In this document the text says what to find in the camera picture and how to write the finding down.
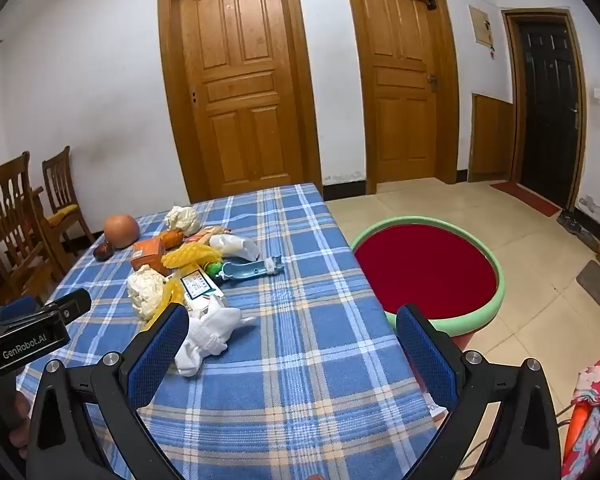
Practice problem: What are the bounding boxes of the beige wall panel box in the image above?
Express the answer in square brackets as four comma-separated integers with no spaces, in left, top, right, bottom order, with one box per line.
[468,5,496,47]

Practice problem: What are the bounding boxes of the person's left hand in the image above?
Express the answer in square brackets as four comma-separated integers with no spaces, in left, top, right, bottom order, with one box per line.
[10,392,33,461]

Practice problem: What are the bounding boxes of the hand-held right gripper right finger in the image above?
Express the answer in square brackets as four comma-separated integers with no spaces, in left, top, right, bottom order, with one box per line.
[396,304,562,480]

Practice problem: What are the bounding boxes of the pinkish beige wrapper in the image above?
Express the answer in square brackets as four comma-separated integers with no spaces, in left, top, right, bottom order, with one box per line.
[187,227,232,246]

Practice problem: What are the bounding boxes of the blue plaid tablecloth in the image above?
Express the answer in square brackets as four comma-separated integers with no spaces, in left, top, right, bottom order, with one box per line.
[17,183,448,480]

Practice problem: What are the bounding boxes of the wooden wall panel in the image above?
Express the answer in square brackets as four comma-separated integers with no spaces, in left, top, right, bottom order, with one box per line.
[469,92,515,183]

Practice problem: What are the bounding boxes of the wooden door with handle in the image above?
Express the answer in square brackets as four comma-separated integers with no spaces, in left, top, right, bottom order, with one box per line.
[342,0,462,196]

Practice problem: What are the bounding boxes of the black metal door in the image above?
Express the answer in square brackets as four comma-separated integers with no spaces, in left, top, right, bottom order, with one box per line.
[502,8,587,211]

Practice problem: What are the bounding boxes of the yellow foam net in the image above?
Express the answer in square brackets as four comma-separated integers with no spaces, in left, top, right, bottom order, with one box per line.
[147,280,189,331]

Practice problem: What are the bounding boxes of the round orange grapefruit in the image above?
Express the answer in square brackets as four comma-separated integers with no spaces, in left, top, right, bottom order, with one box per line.
[103,214,141,249]

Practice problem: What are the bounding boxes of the red basin with green rim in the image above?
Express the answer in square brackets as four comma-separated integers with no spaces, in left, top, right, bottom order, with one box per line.
[349,216,506,336]

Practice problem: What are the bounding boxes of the white and teal box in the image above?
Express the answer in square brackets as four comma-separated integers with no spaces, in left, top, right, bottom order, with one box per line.
[179,270,227,312]

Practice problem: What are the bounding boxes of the yellow seat cushion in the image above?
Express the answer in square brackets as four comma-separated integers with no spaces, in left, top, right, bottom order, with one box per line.
[47,204,79,227]

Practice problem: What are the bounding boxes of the large wooden chair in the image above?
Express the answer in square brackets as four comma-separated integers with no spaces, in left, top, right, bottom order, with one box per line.
[0,151,65,311]

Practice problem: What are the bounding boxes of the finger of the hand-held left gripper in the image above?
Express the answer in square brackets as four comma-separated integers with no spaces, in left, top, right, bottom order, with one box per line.
[42,288,92,322]
[0,296,42,322]

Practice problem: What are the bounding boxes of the dark shoes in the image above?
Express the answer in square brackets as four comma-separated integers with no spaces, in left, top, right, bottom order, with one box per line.
[557,210,600,250]

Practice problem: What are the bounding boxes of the red doormat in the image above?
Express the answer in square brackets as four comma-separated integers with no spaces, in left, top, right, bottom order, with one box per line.
[490,181,563,218]

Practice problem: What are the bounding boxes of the white plastic bag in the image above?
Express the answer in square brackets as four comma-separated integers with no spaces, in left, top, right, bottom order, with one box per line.
[210,234,260,264]

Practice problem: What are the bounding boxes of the wooden panel door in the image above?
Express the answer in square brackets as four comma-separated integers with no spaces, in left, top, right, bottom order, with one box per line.
[158,0,324,204]

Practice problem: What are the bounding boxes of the wooden chair with cushion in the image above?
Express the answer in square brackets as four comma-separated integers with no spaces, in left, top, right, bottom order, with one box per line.
[41,146,96,257]

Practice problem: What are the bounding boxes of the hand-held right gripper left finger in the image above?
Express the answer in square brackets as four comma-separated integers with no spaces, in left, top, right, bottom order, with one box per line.
[26,304,189,480]

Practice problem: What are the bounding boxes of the printed blanket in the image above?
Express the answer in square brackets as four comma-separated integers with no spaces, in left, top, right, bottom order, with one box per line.
[560,347,600,480]

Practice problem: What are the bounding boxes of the orange and yellow snack packet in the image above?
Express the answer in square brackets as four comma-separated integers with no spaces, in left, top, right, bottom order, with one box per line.
[131,238,223,275]

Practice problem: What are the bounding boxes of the curved light blue plastic piece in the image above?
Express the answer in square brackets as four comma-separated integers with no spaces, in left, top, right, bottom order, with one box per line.
[218,256,285,285]

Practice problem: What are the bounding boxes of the white sock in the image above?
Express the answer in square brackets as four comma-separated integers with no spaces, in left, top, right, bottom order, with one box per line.
[174,305,257,378]

